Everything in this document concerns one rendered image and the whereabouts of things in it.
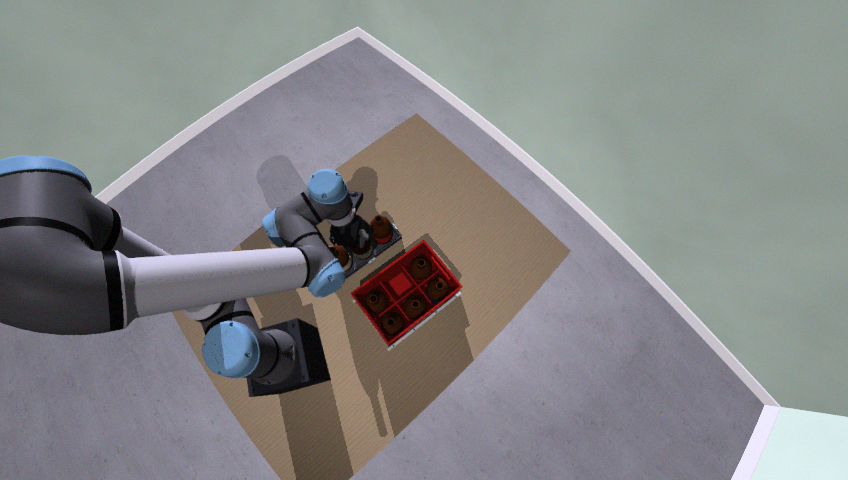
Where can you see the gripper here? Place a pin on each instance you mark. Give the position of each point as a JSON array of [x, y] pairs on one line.
[[350, 233]]

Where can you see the red plastic crate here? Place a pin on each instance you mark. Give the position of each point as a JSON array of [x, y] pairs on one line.
[[396, 281]]

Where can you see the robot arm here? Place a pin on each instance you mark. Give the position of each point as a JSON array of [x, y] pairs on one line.
[[54, 282]]

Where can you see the brown glass bottle with cream label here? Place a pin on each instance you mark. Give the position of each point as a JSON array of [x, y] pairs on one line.
[[377, 306], [365, 252]]

